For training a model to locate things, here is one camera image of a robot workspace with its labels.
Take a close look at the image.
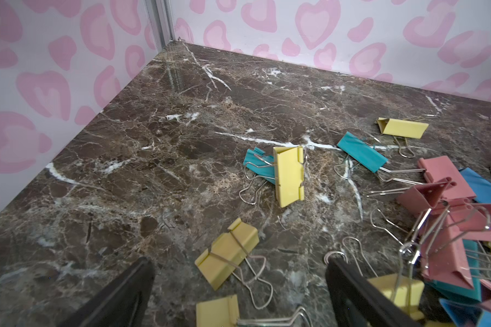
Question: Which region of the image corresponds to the yellow binder clip far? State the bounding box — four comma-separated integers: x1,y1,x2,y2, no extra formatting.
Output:
376,117,429,159

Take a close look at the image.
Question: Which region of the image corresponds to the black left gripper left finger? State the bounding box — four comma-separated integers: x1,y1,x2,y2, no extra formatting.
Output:
59,257,155,327

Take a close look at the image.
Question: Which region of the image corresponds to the yellow binder clip upright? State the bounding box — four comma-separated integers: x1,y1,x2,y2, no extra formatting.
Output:
274,147,306,208

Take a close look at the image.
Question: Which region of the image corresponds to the pink binder clip flat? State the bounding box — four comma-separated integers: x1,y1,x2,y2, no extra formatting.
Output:
366,155,477,201

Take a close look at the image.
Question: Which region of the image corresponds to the pink binder clip pile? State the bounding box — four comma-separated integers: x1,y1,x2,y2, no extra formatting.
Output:
396,177,491,290

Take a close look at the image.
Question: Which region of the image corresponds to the blue binder clip right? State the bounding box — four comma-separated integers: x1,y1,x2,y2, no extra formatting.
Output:
460,168,491,204

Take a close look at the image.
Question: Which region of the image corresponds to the teal binder clip middle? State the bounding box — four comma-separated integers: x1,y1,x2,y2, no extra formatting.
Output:
333,131,426,185

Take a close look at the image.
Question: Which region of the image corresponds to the yellow binder clip near finger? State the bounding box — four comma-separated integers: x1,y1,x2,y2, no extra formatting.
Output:
368,273,425,321

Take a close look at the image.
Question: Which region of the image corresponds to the teal binder clip under yellow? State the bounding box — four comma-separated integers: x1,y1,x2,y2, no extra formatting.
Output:
238,147,276,205

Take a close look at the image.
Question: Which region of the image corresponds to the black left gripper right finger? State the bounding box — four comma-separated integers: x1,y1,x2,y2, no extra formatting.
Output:
325,258,420,327

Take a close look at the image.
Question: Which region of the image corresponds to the yellow binder clip bottom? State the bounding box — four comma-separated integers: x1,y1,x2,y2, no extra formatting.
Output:
195,294,313,327

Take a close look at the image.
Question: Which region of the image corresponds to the yellow binder clip lower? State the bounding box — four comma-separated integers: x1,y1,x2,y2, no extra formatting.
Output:
194,218,274,310

